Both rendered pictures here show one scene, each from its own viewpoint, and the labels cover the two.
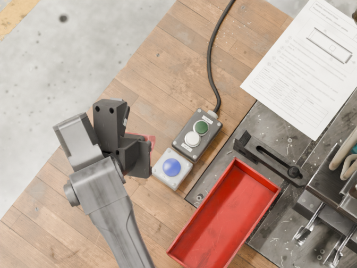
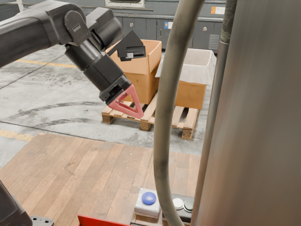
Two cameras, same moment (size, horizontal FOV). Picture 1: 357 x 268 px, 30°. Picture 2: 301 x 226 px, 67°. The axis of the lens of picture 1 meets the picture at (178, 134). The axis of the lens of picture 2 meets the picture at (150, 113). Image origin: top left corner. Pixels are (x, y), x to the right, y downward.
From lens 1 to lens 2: 0.95 m
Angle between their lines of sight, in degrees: 51
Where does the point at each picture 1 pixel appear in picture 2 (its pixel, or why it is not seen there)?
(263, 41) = not seen: outside the picture
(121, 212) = (32, 14)
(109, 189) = (51, 6)
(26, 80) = not seen: hidden behind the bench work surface
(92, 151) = (90, 22)
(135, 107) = (179, 169)
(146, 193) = (125, 197)
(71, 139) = (94, 13)
